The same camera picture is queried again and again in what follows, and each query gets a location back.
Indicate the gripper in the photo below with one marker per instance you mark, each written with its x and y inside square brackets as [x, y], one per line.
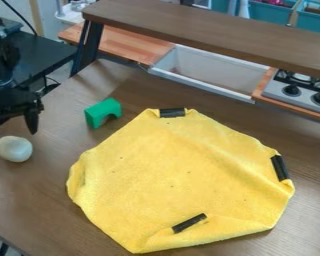
[11, 101]

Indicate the white toy egg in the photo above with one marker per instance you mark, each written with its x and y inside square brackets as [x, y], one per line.
[14, 148]

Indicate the yellow cloth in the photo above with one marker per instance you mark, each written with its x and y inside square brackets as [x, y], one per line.
[176, 180]

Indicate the dark wooden shelf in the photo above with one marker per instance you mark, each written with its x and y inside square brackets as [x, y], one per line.
[220, 31]

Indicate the teal plastic bin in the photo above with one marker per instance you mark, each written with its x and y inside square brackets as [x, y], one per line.
[269, 10]
[316, 16]

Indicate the toy sink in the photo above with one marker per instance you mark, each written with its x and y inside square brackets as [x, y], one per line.
[211, 71]

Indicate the black table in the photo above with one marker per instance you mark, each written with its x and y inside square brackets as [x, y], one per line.
[42, 53]

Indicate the green arch block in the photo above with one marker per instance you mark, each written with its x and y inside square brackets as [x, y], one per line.
[100, 113]

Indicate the toy stove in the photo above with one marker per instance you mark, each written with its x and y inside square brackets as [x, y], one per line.
[300, 93]

